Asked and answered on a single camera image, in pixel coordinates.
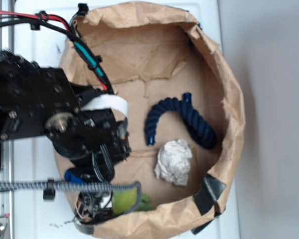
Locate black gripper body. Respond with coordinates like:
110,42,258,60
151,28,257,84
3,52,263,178
0,48,132,172

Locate green toy animal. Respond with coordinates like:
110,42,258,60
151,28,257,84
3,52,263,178
112,189,153,216

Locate brown paper bag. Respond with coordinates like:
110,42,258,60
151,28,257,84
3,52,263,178
74,1,246,239

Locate crumpled white paper ball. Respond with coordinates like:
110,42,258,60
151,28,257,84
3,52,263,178
154,139,193,187

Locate white flat ribbon cable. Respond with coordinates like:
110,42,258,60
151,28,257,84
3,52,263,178
80,94,130,120

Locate red and black wire bundle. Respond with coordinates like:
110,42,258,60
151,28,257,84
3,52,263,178
0,9,115,95

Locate aluminium frame rail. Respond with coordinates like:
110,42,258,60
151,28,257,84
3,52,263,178
0,26,15,239

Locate grey braided cable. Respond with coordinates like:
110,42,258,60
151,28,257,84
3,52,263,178
0,180,142,216

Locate dark blue twisted rope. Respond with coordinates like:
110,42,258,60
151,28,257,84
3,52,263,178
144,92,218,150

